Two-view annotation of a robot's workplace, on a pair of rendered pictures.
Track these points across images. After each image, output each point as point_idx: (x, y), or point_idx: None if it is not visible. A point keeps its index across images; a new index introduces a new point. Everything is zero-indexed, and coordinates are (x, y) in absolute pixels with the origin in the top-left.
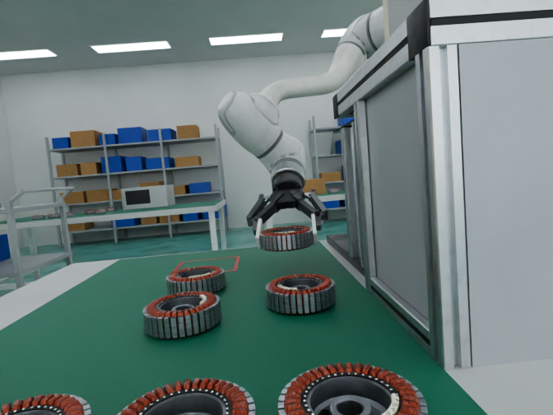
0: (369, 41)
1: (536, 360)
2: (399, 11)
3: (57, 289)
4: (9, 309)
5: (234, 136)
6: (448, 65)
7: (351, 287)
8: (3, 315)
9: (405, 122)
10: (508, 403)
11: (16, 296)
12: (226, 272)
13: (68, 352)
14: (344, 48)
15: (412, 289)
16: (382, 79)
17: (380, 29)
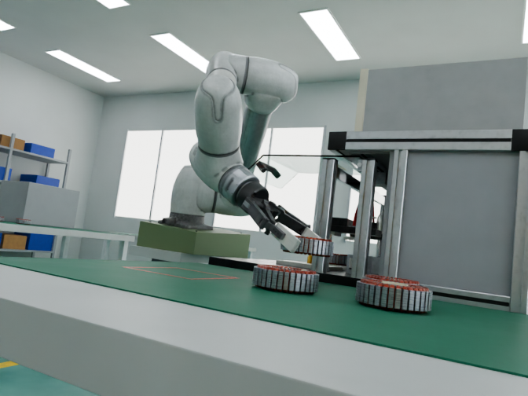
0: (243, 80)
1: None
2: (386, 97)
3: (68, 284)
4: (126, 303)
5: (214, 123)
6: None
7: None
8: (166, 309)
9: (482, 179)
10: None
11: (31, 291)
12: (240, 279)
13: (412, 324)
14: (228, 75)
15: (471, 280)
16: (465, 148)
17: (258, 76)
